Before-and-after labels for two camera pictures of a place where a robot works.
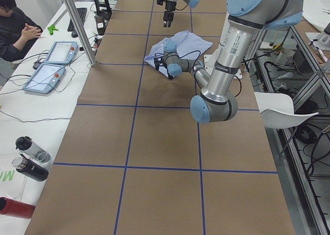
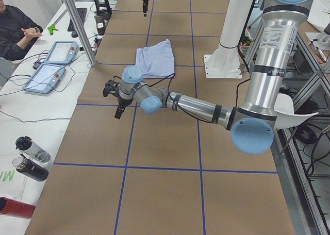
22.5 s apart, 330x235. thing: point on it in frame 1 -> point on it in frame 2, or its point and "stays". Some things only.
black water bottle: [30, 168] stays
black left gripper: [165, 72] -> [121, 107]
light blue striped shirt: [189, 46] -> [156, 61]
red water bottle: [9, 206] stays
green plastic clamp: [51, 28] stays
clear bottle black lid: [26, 145] stays
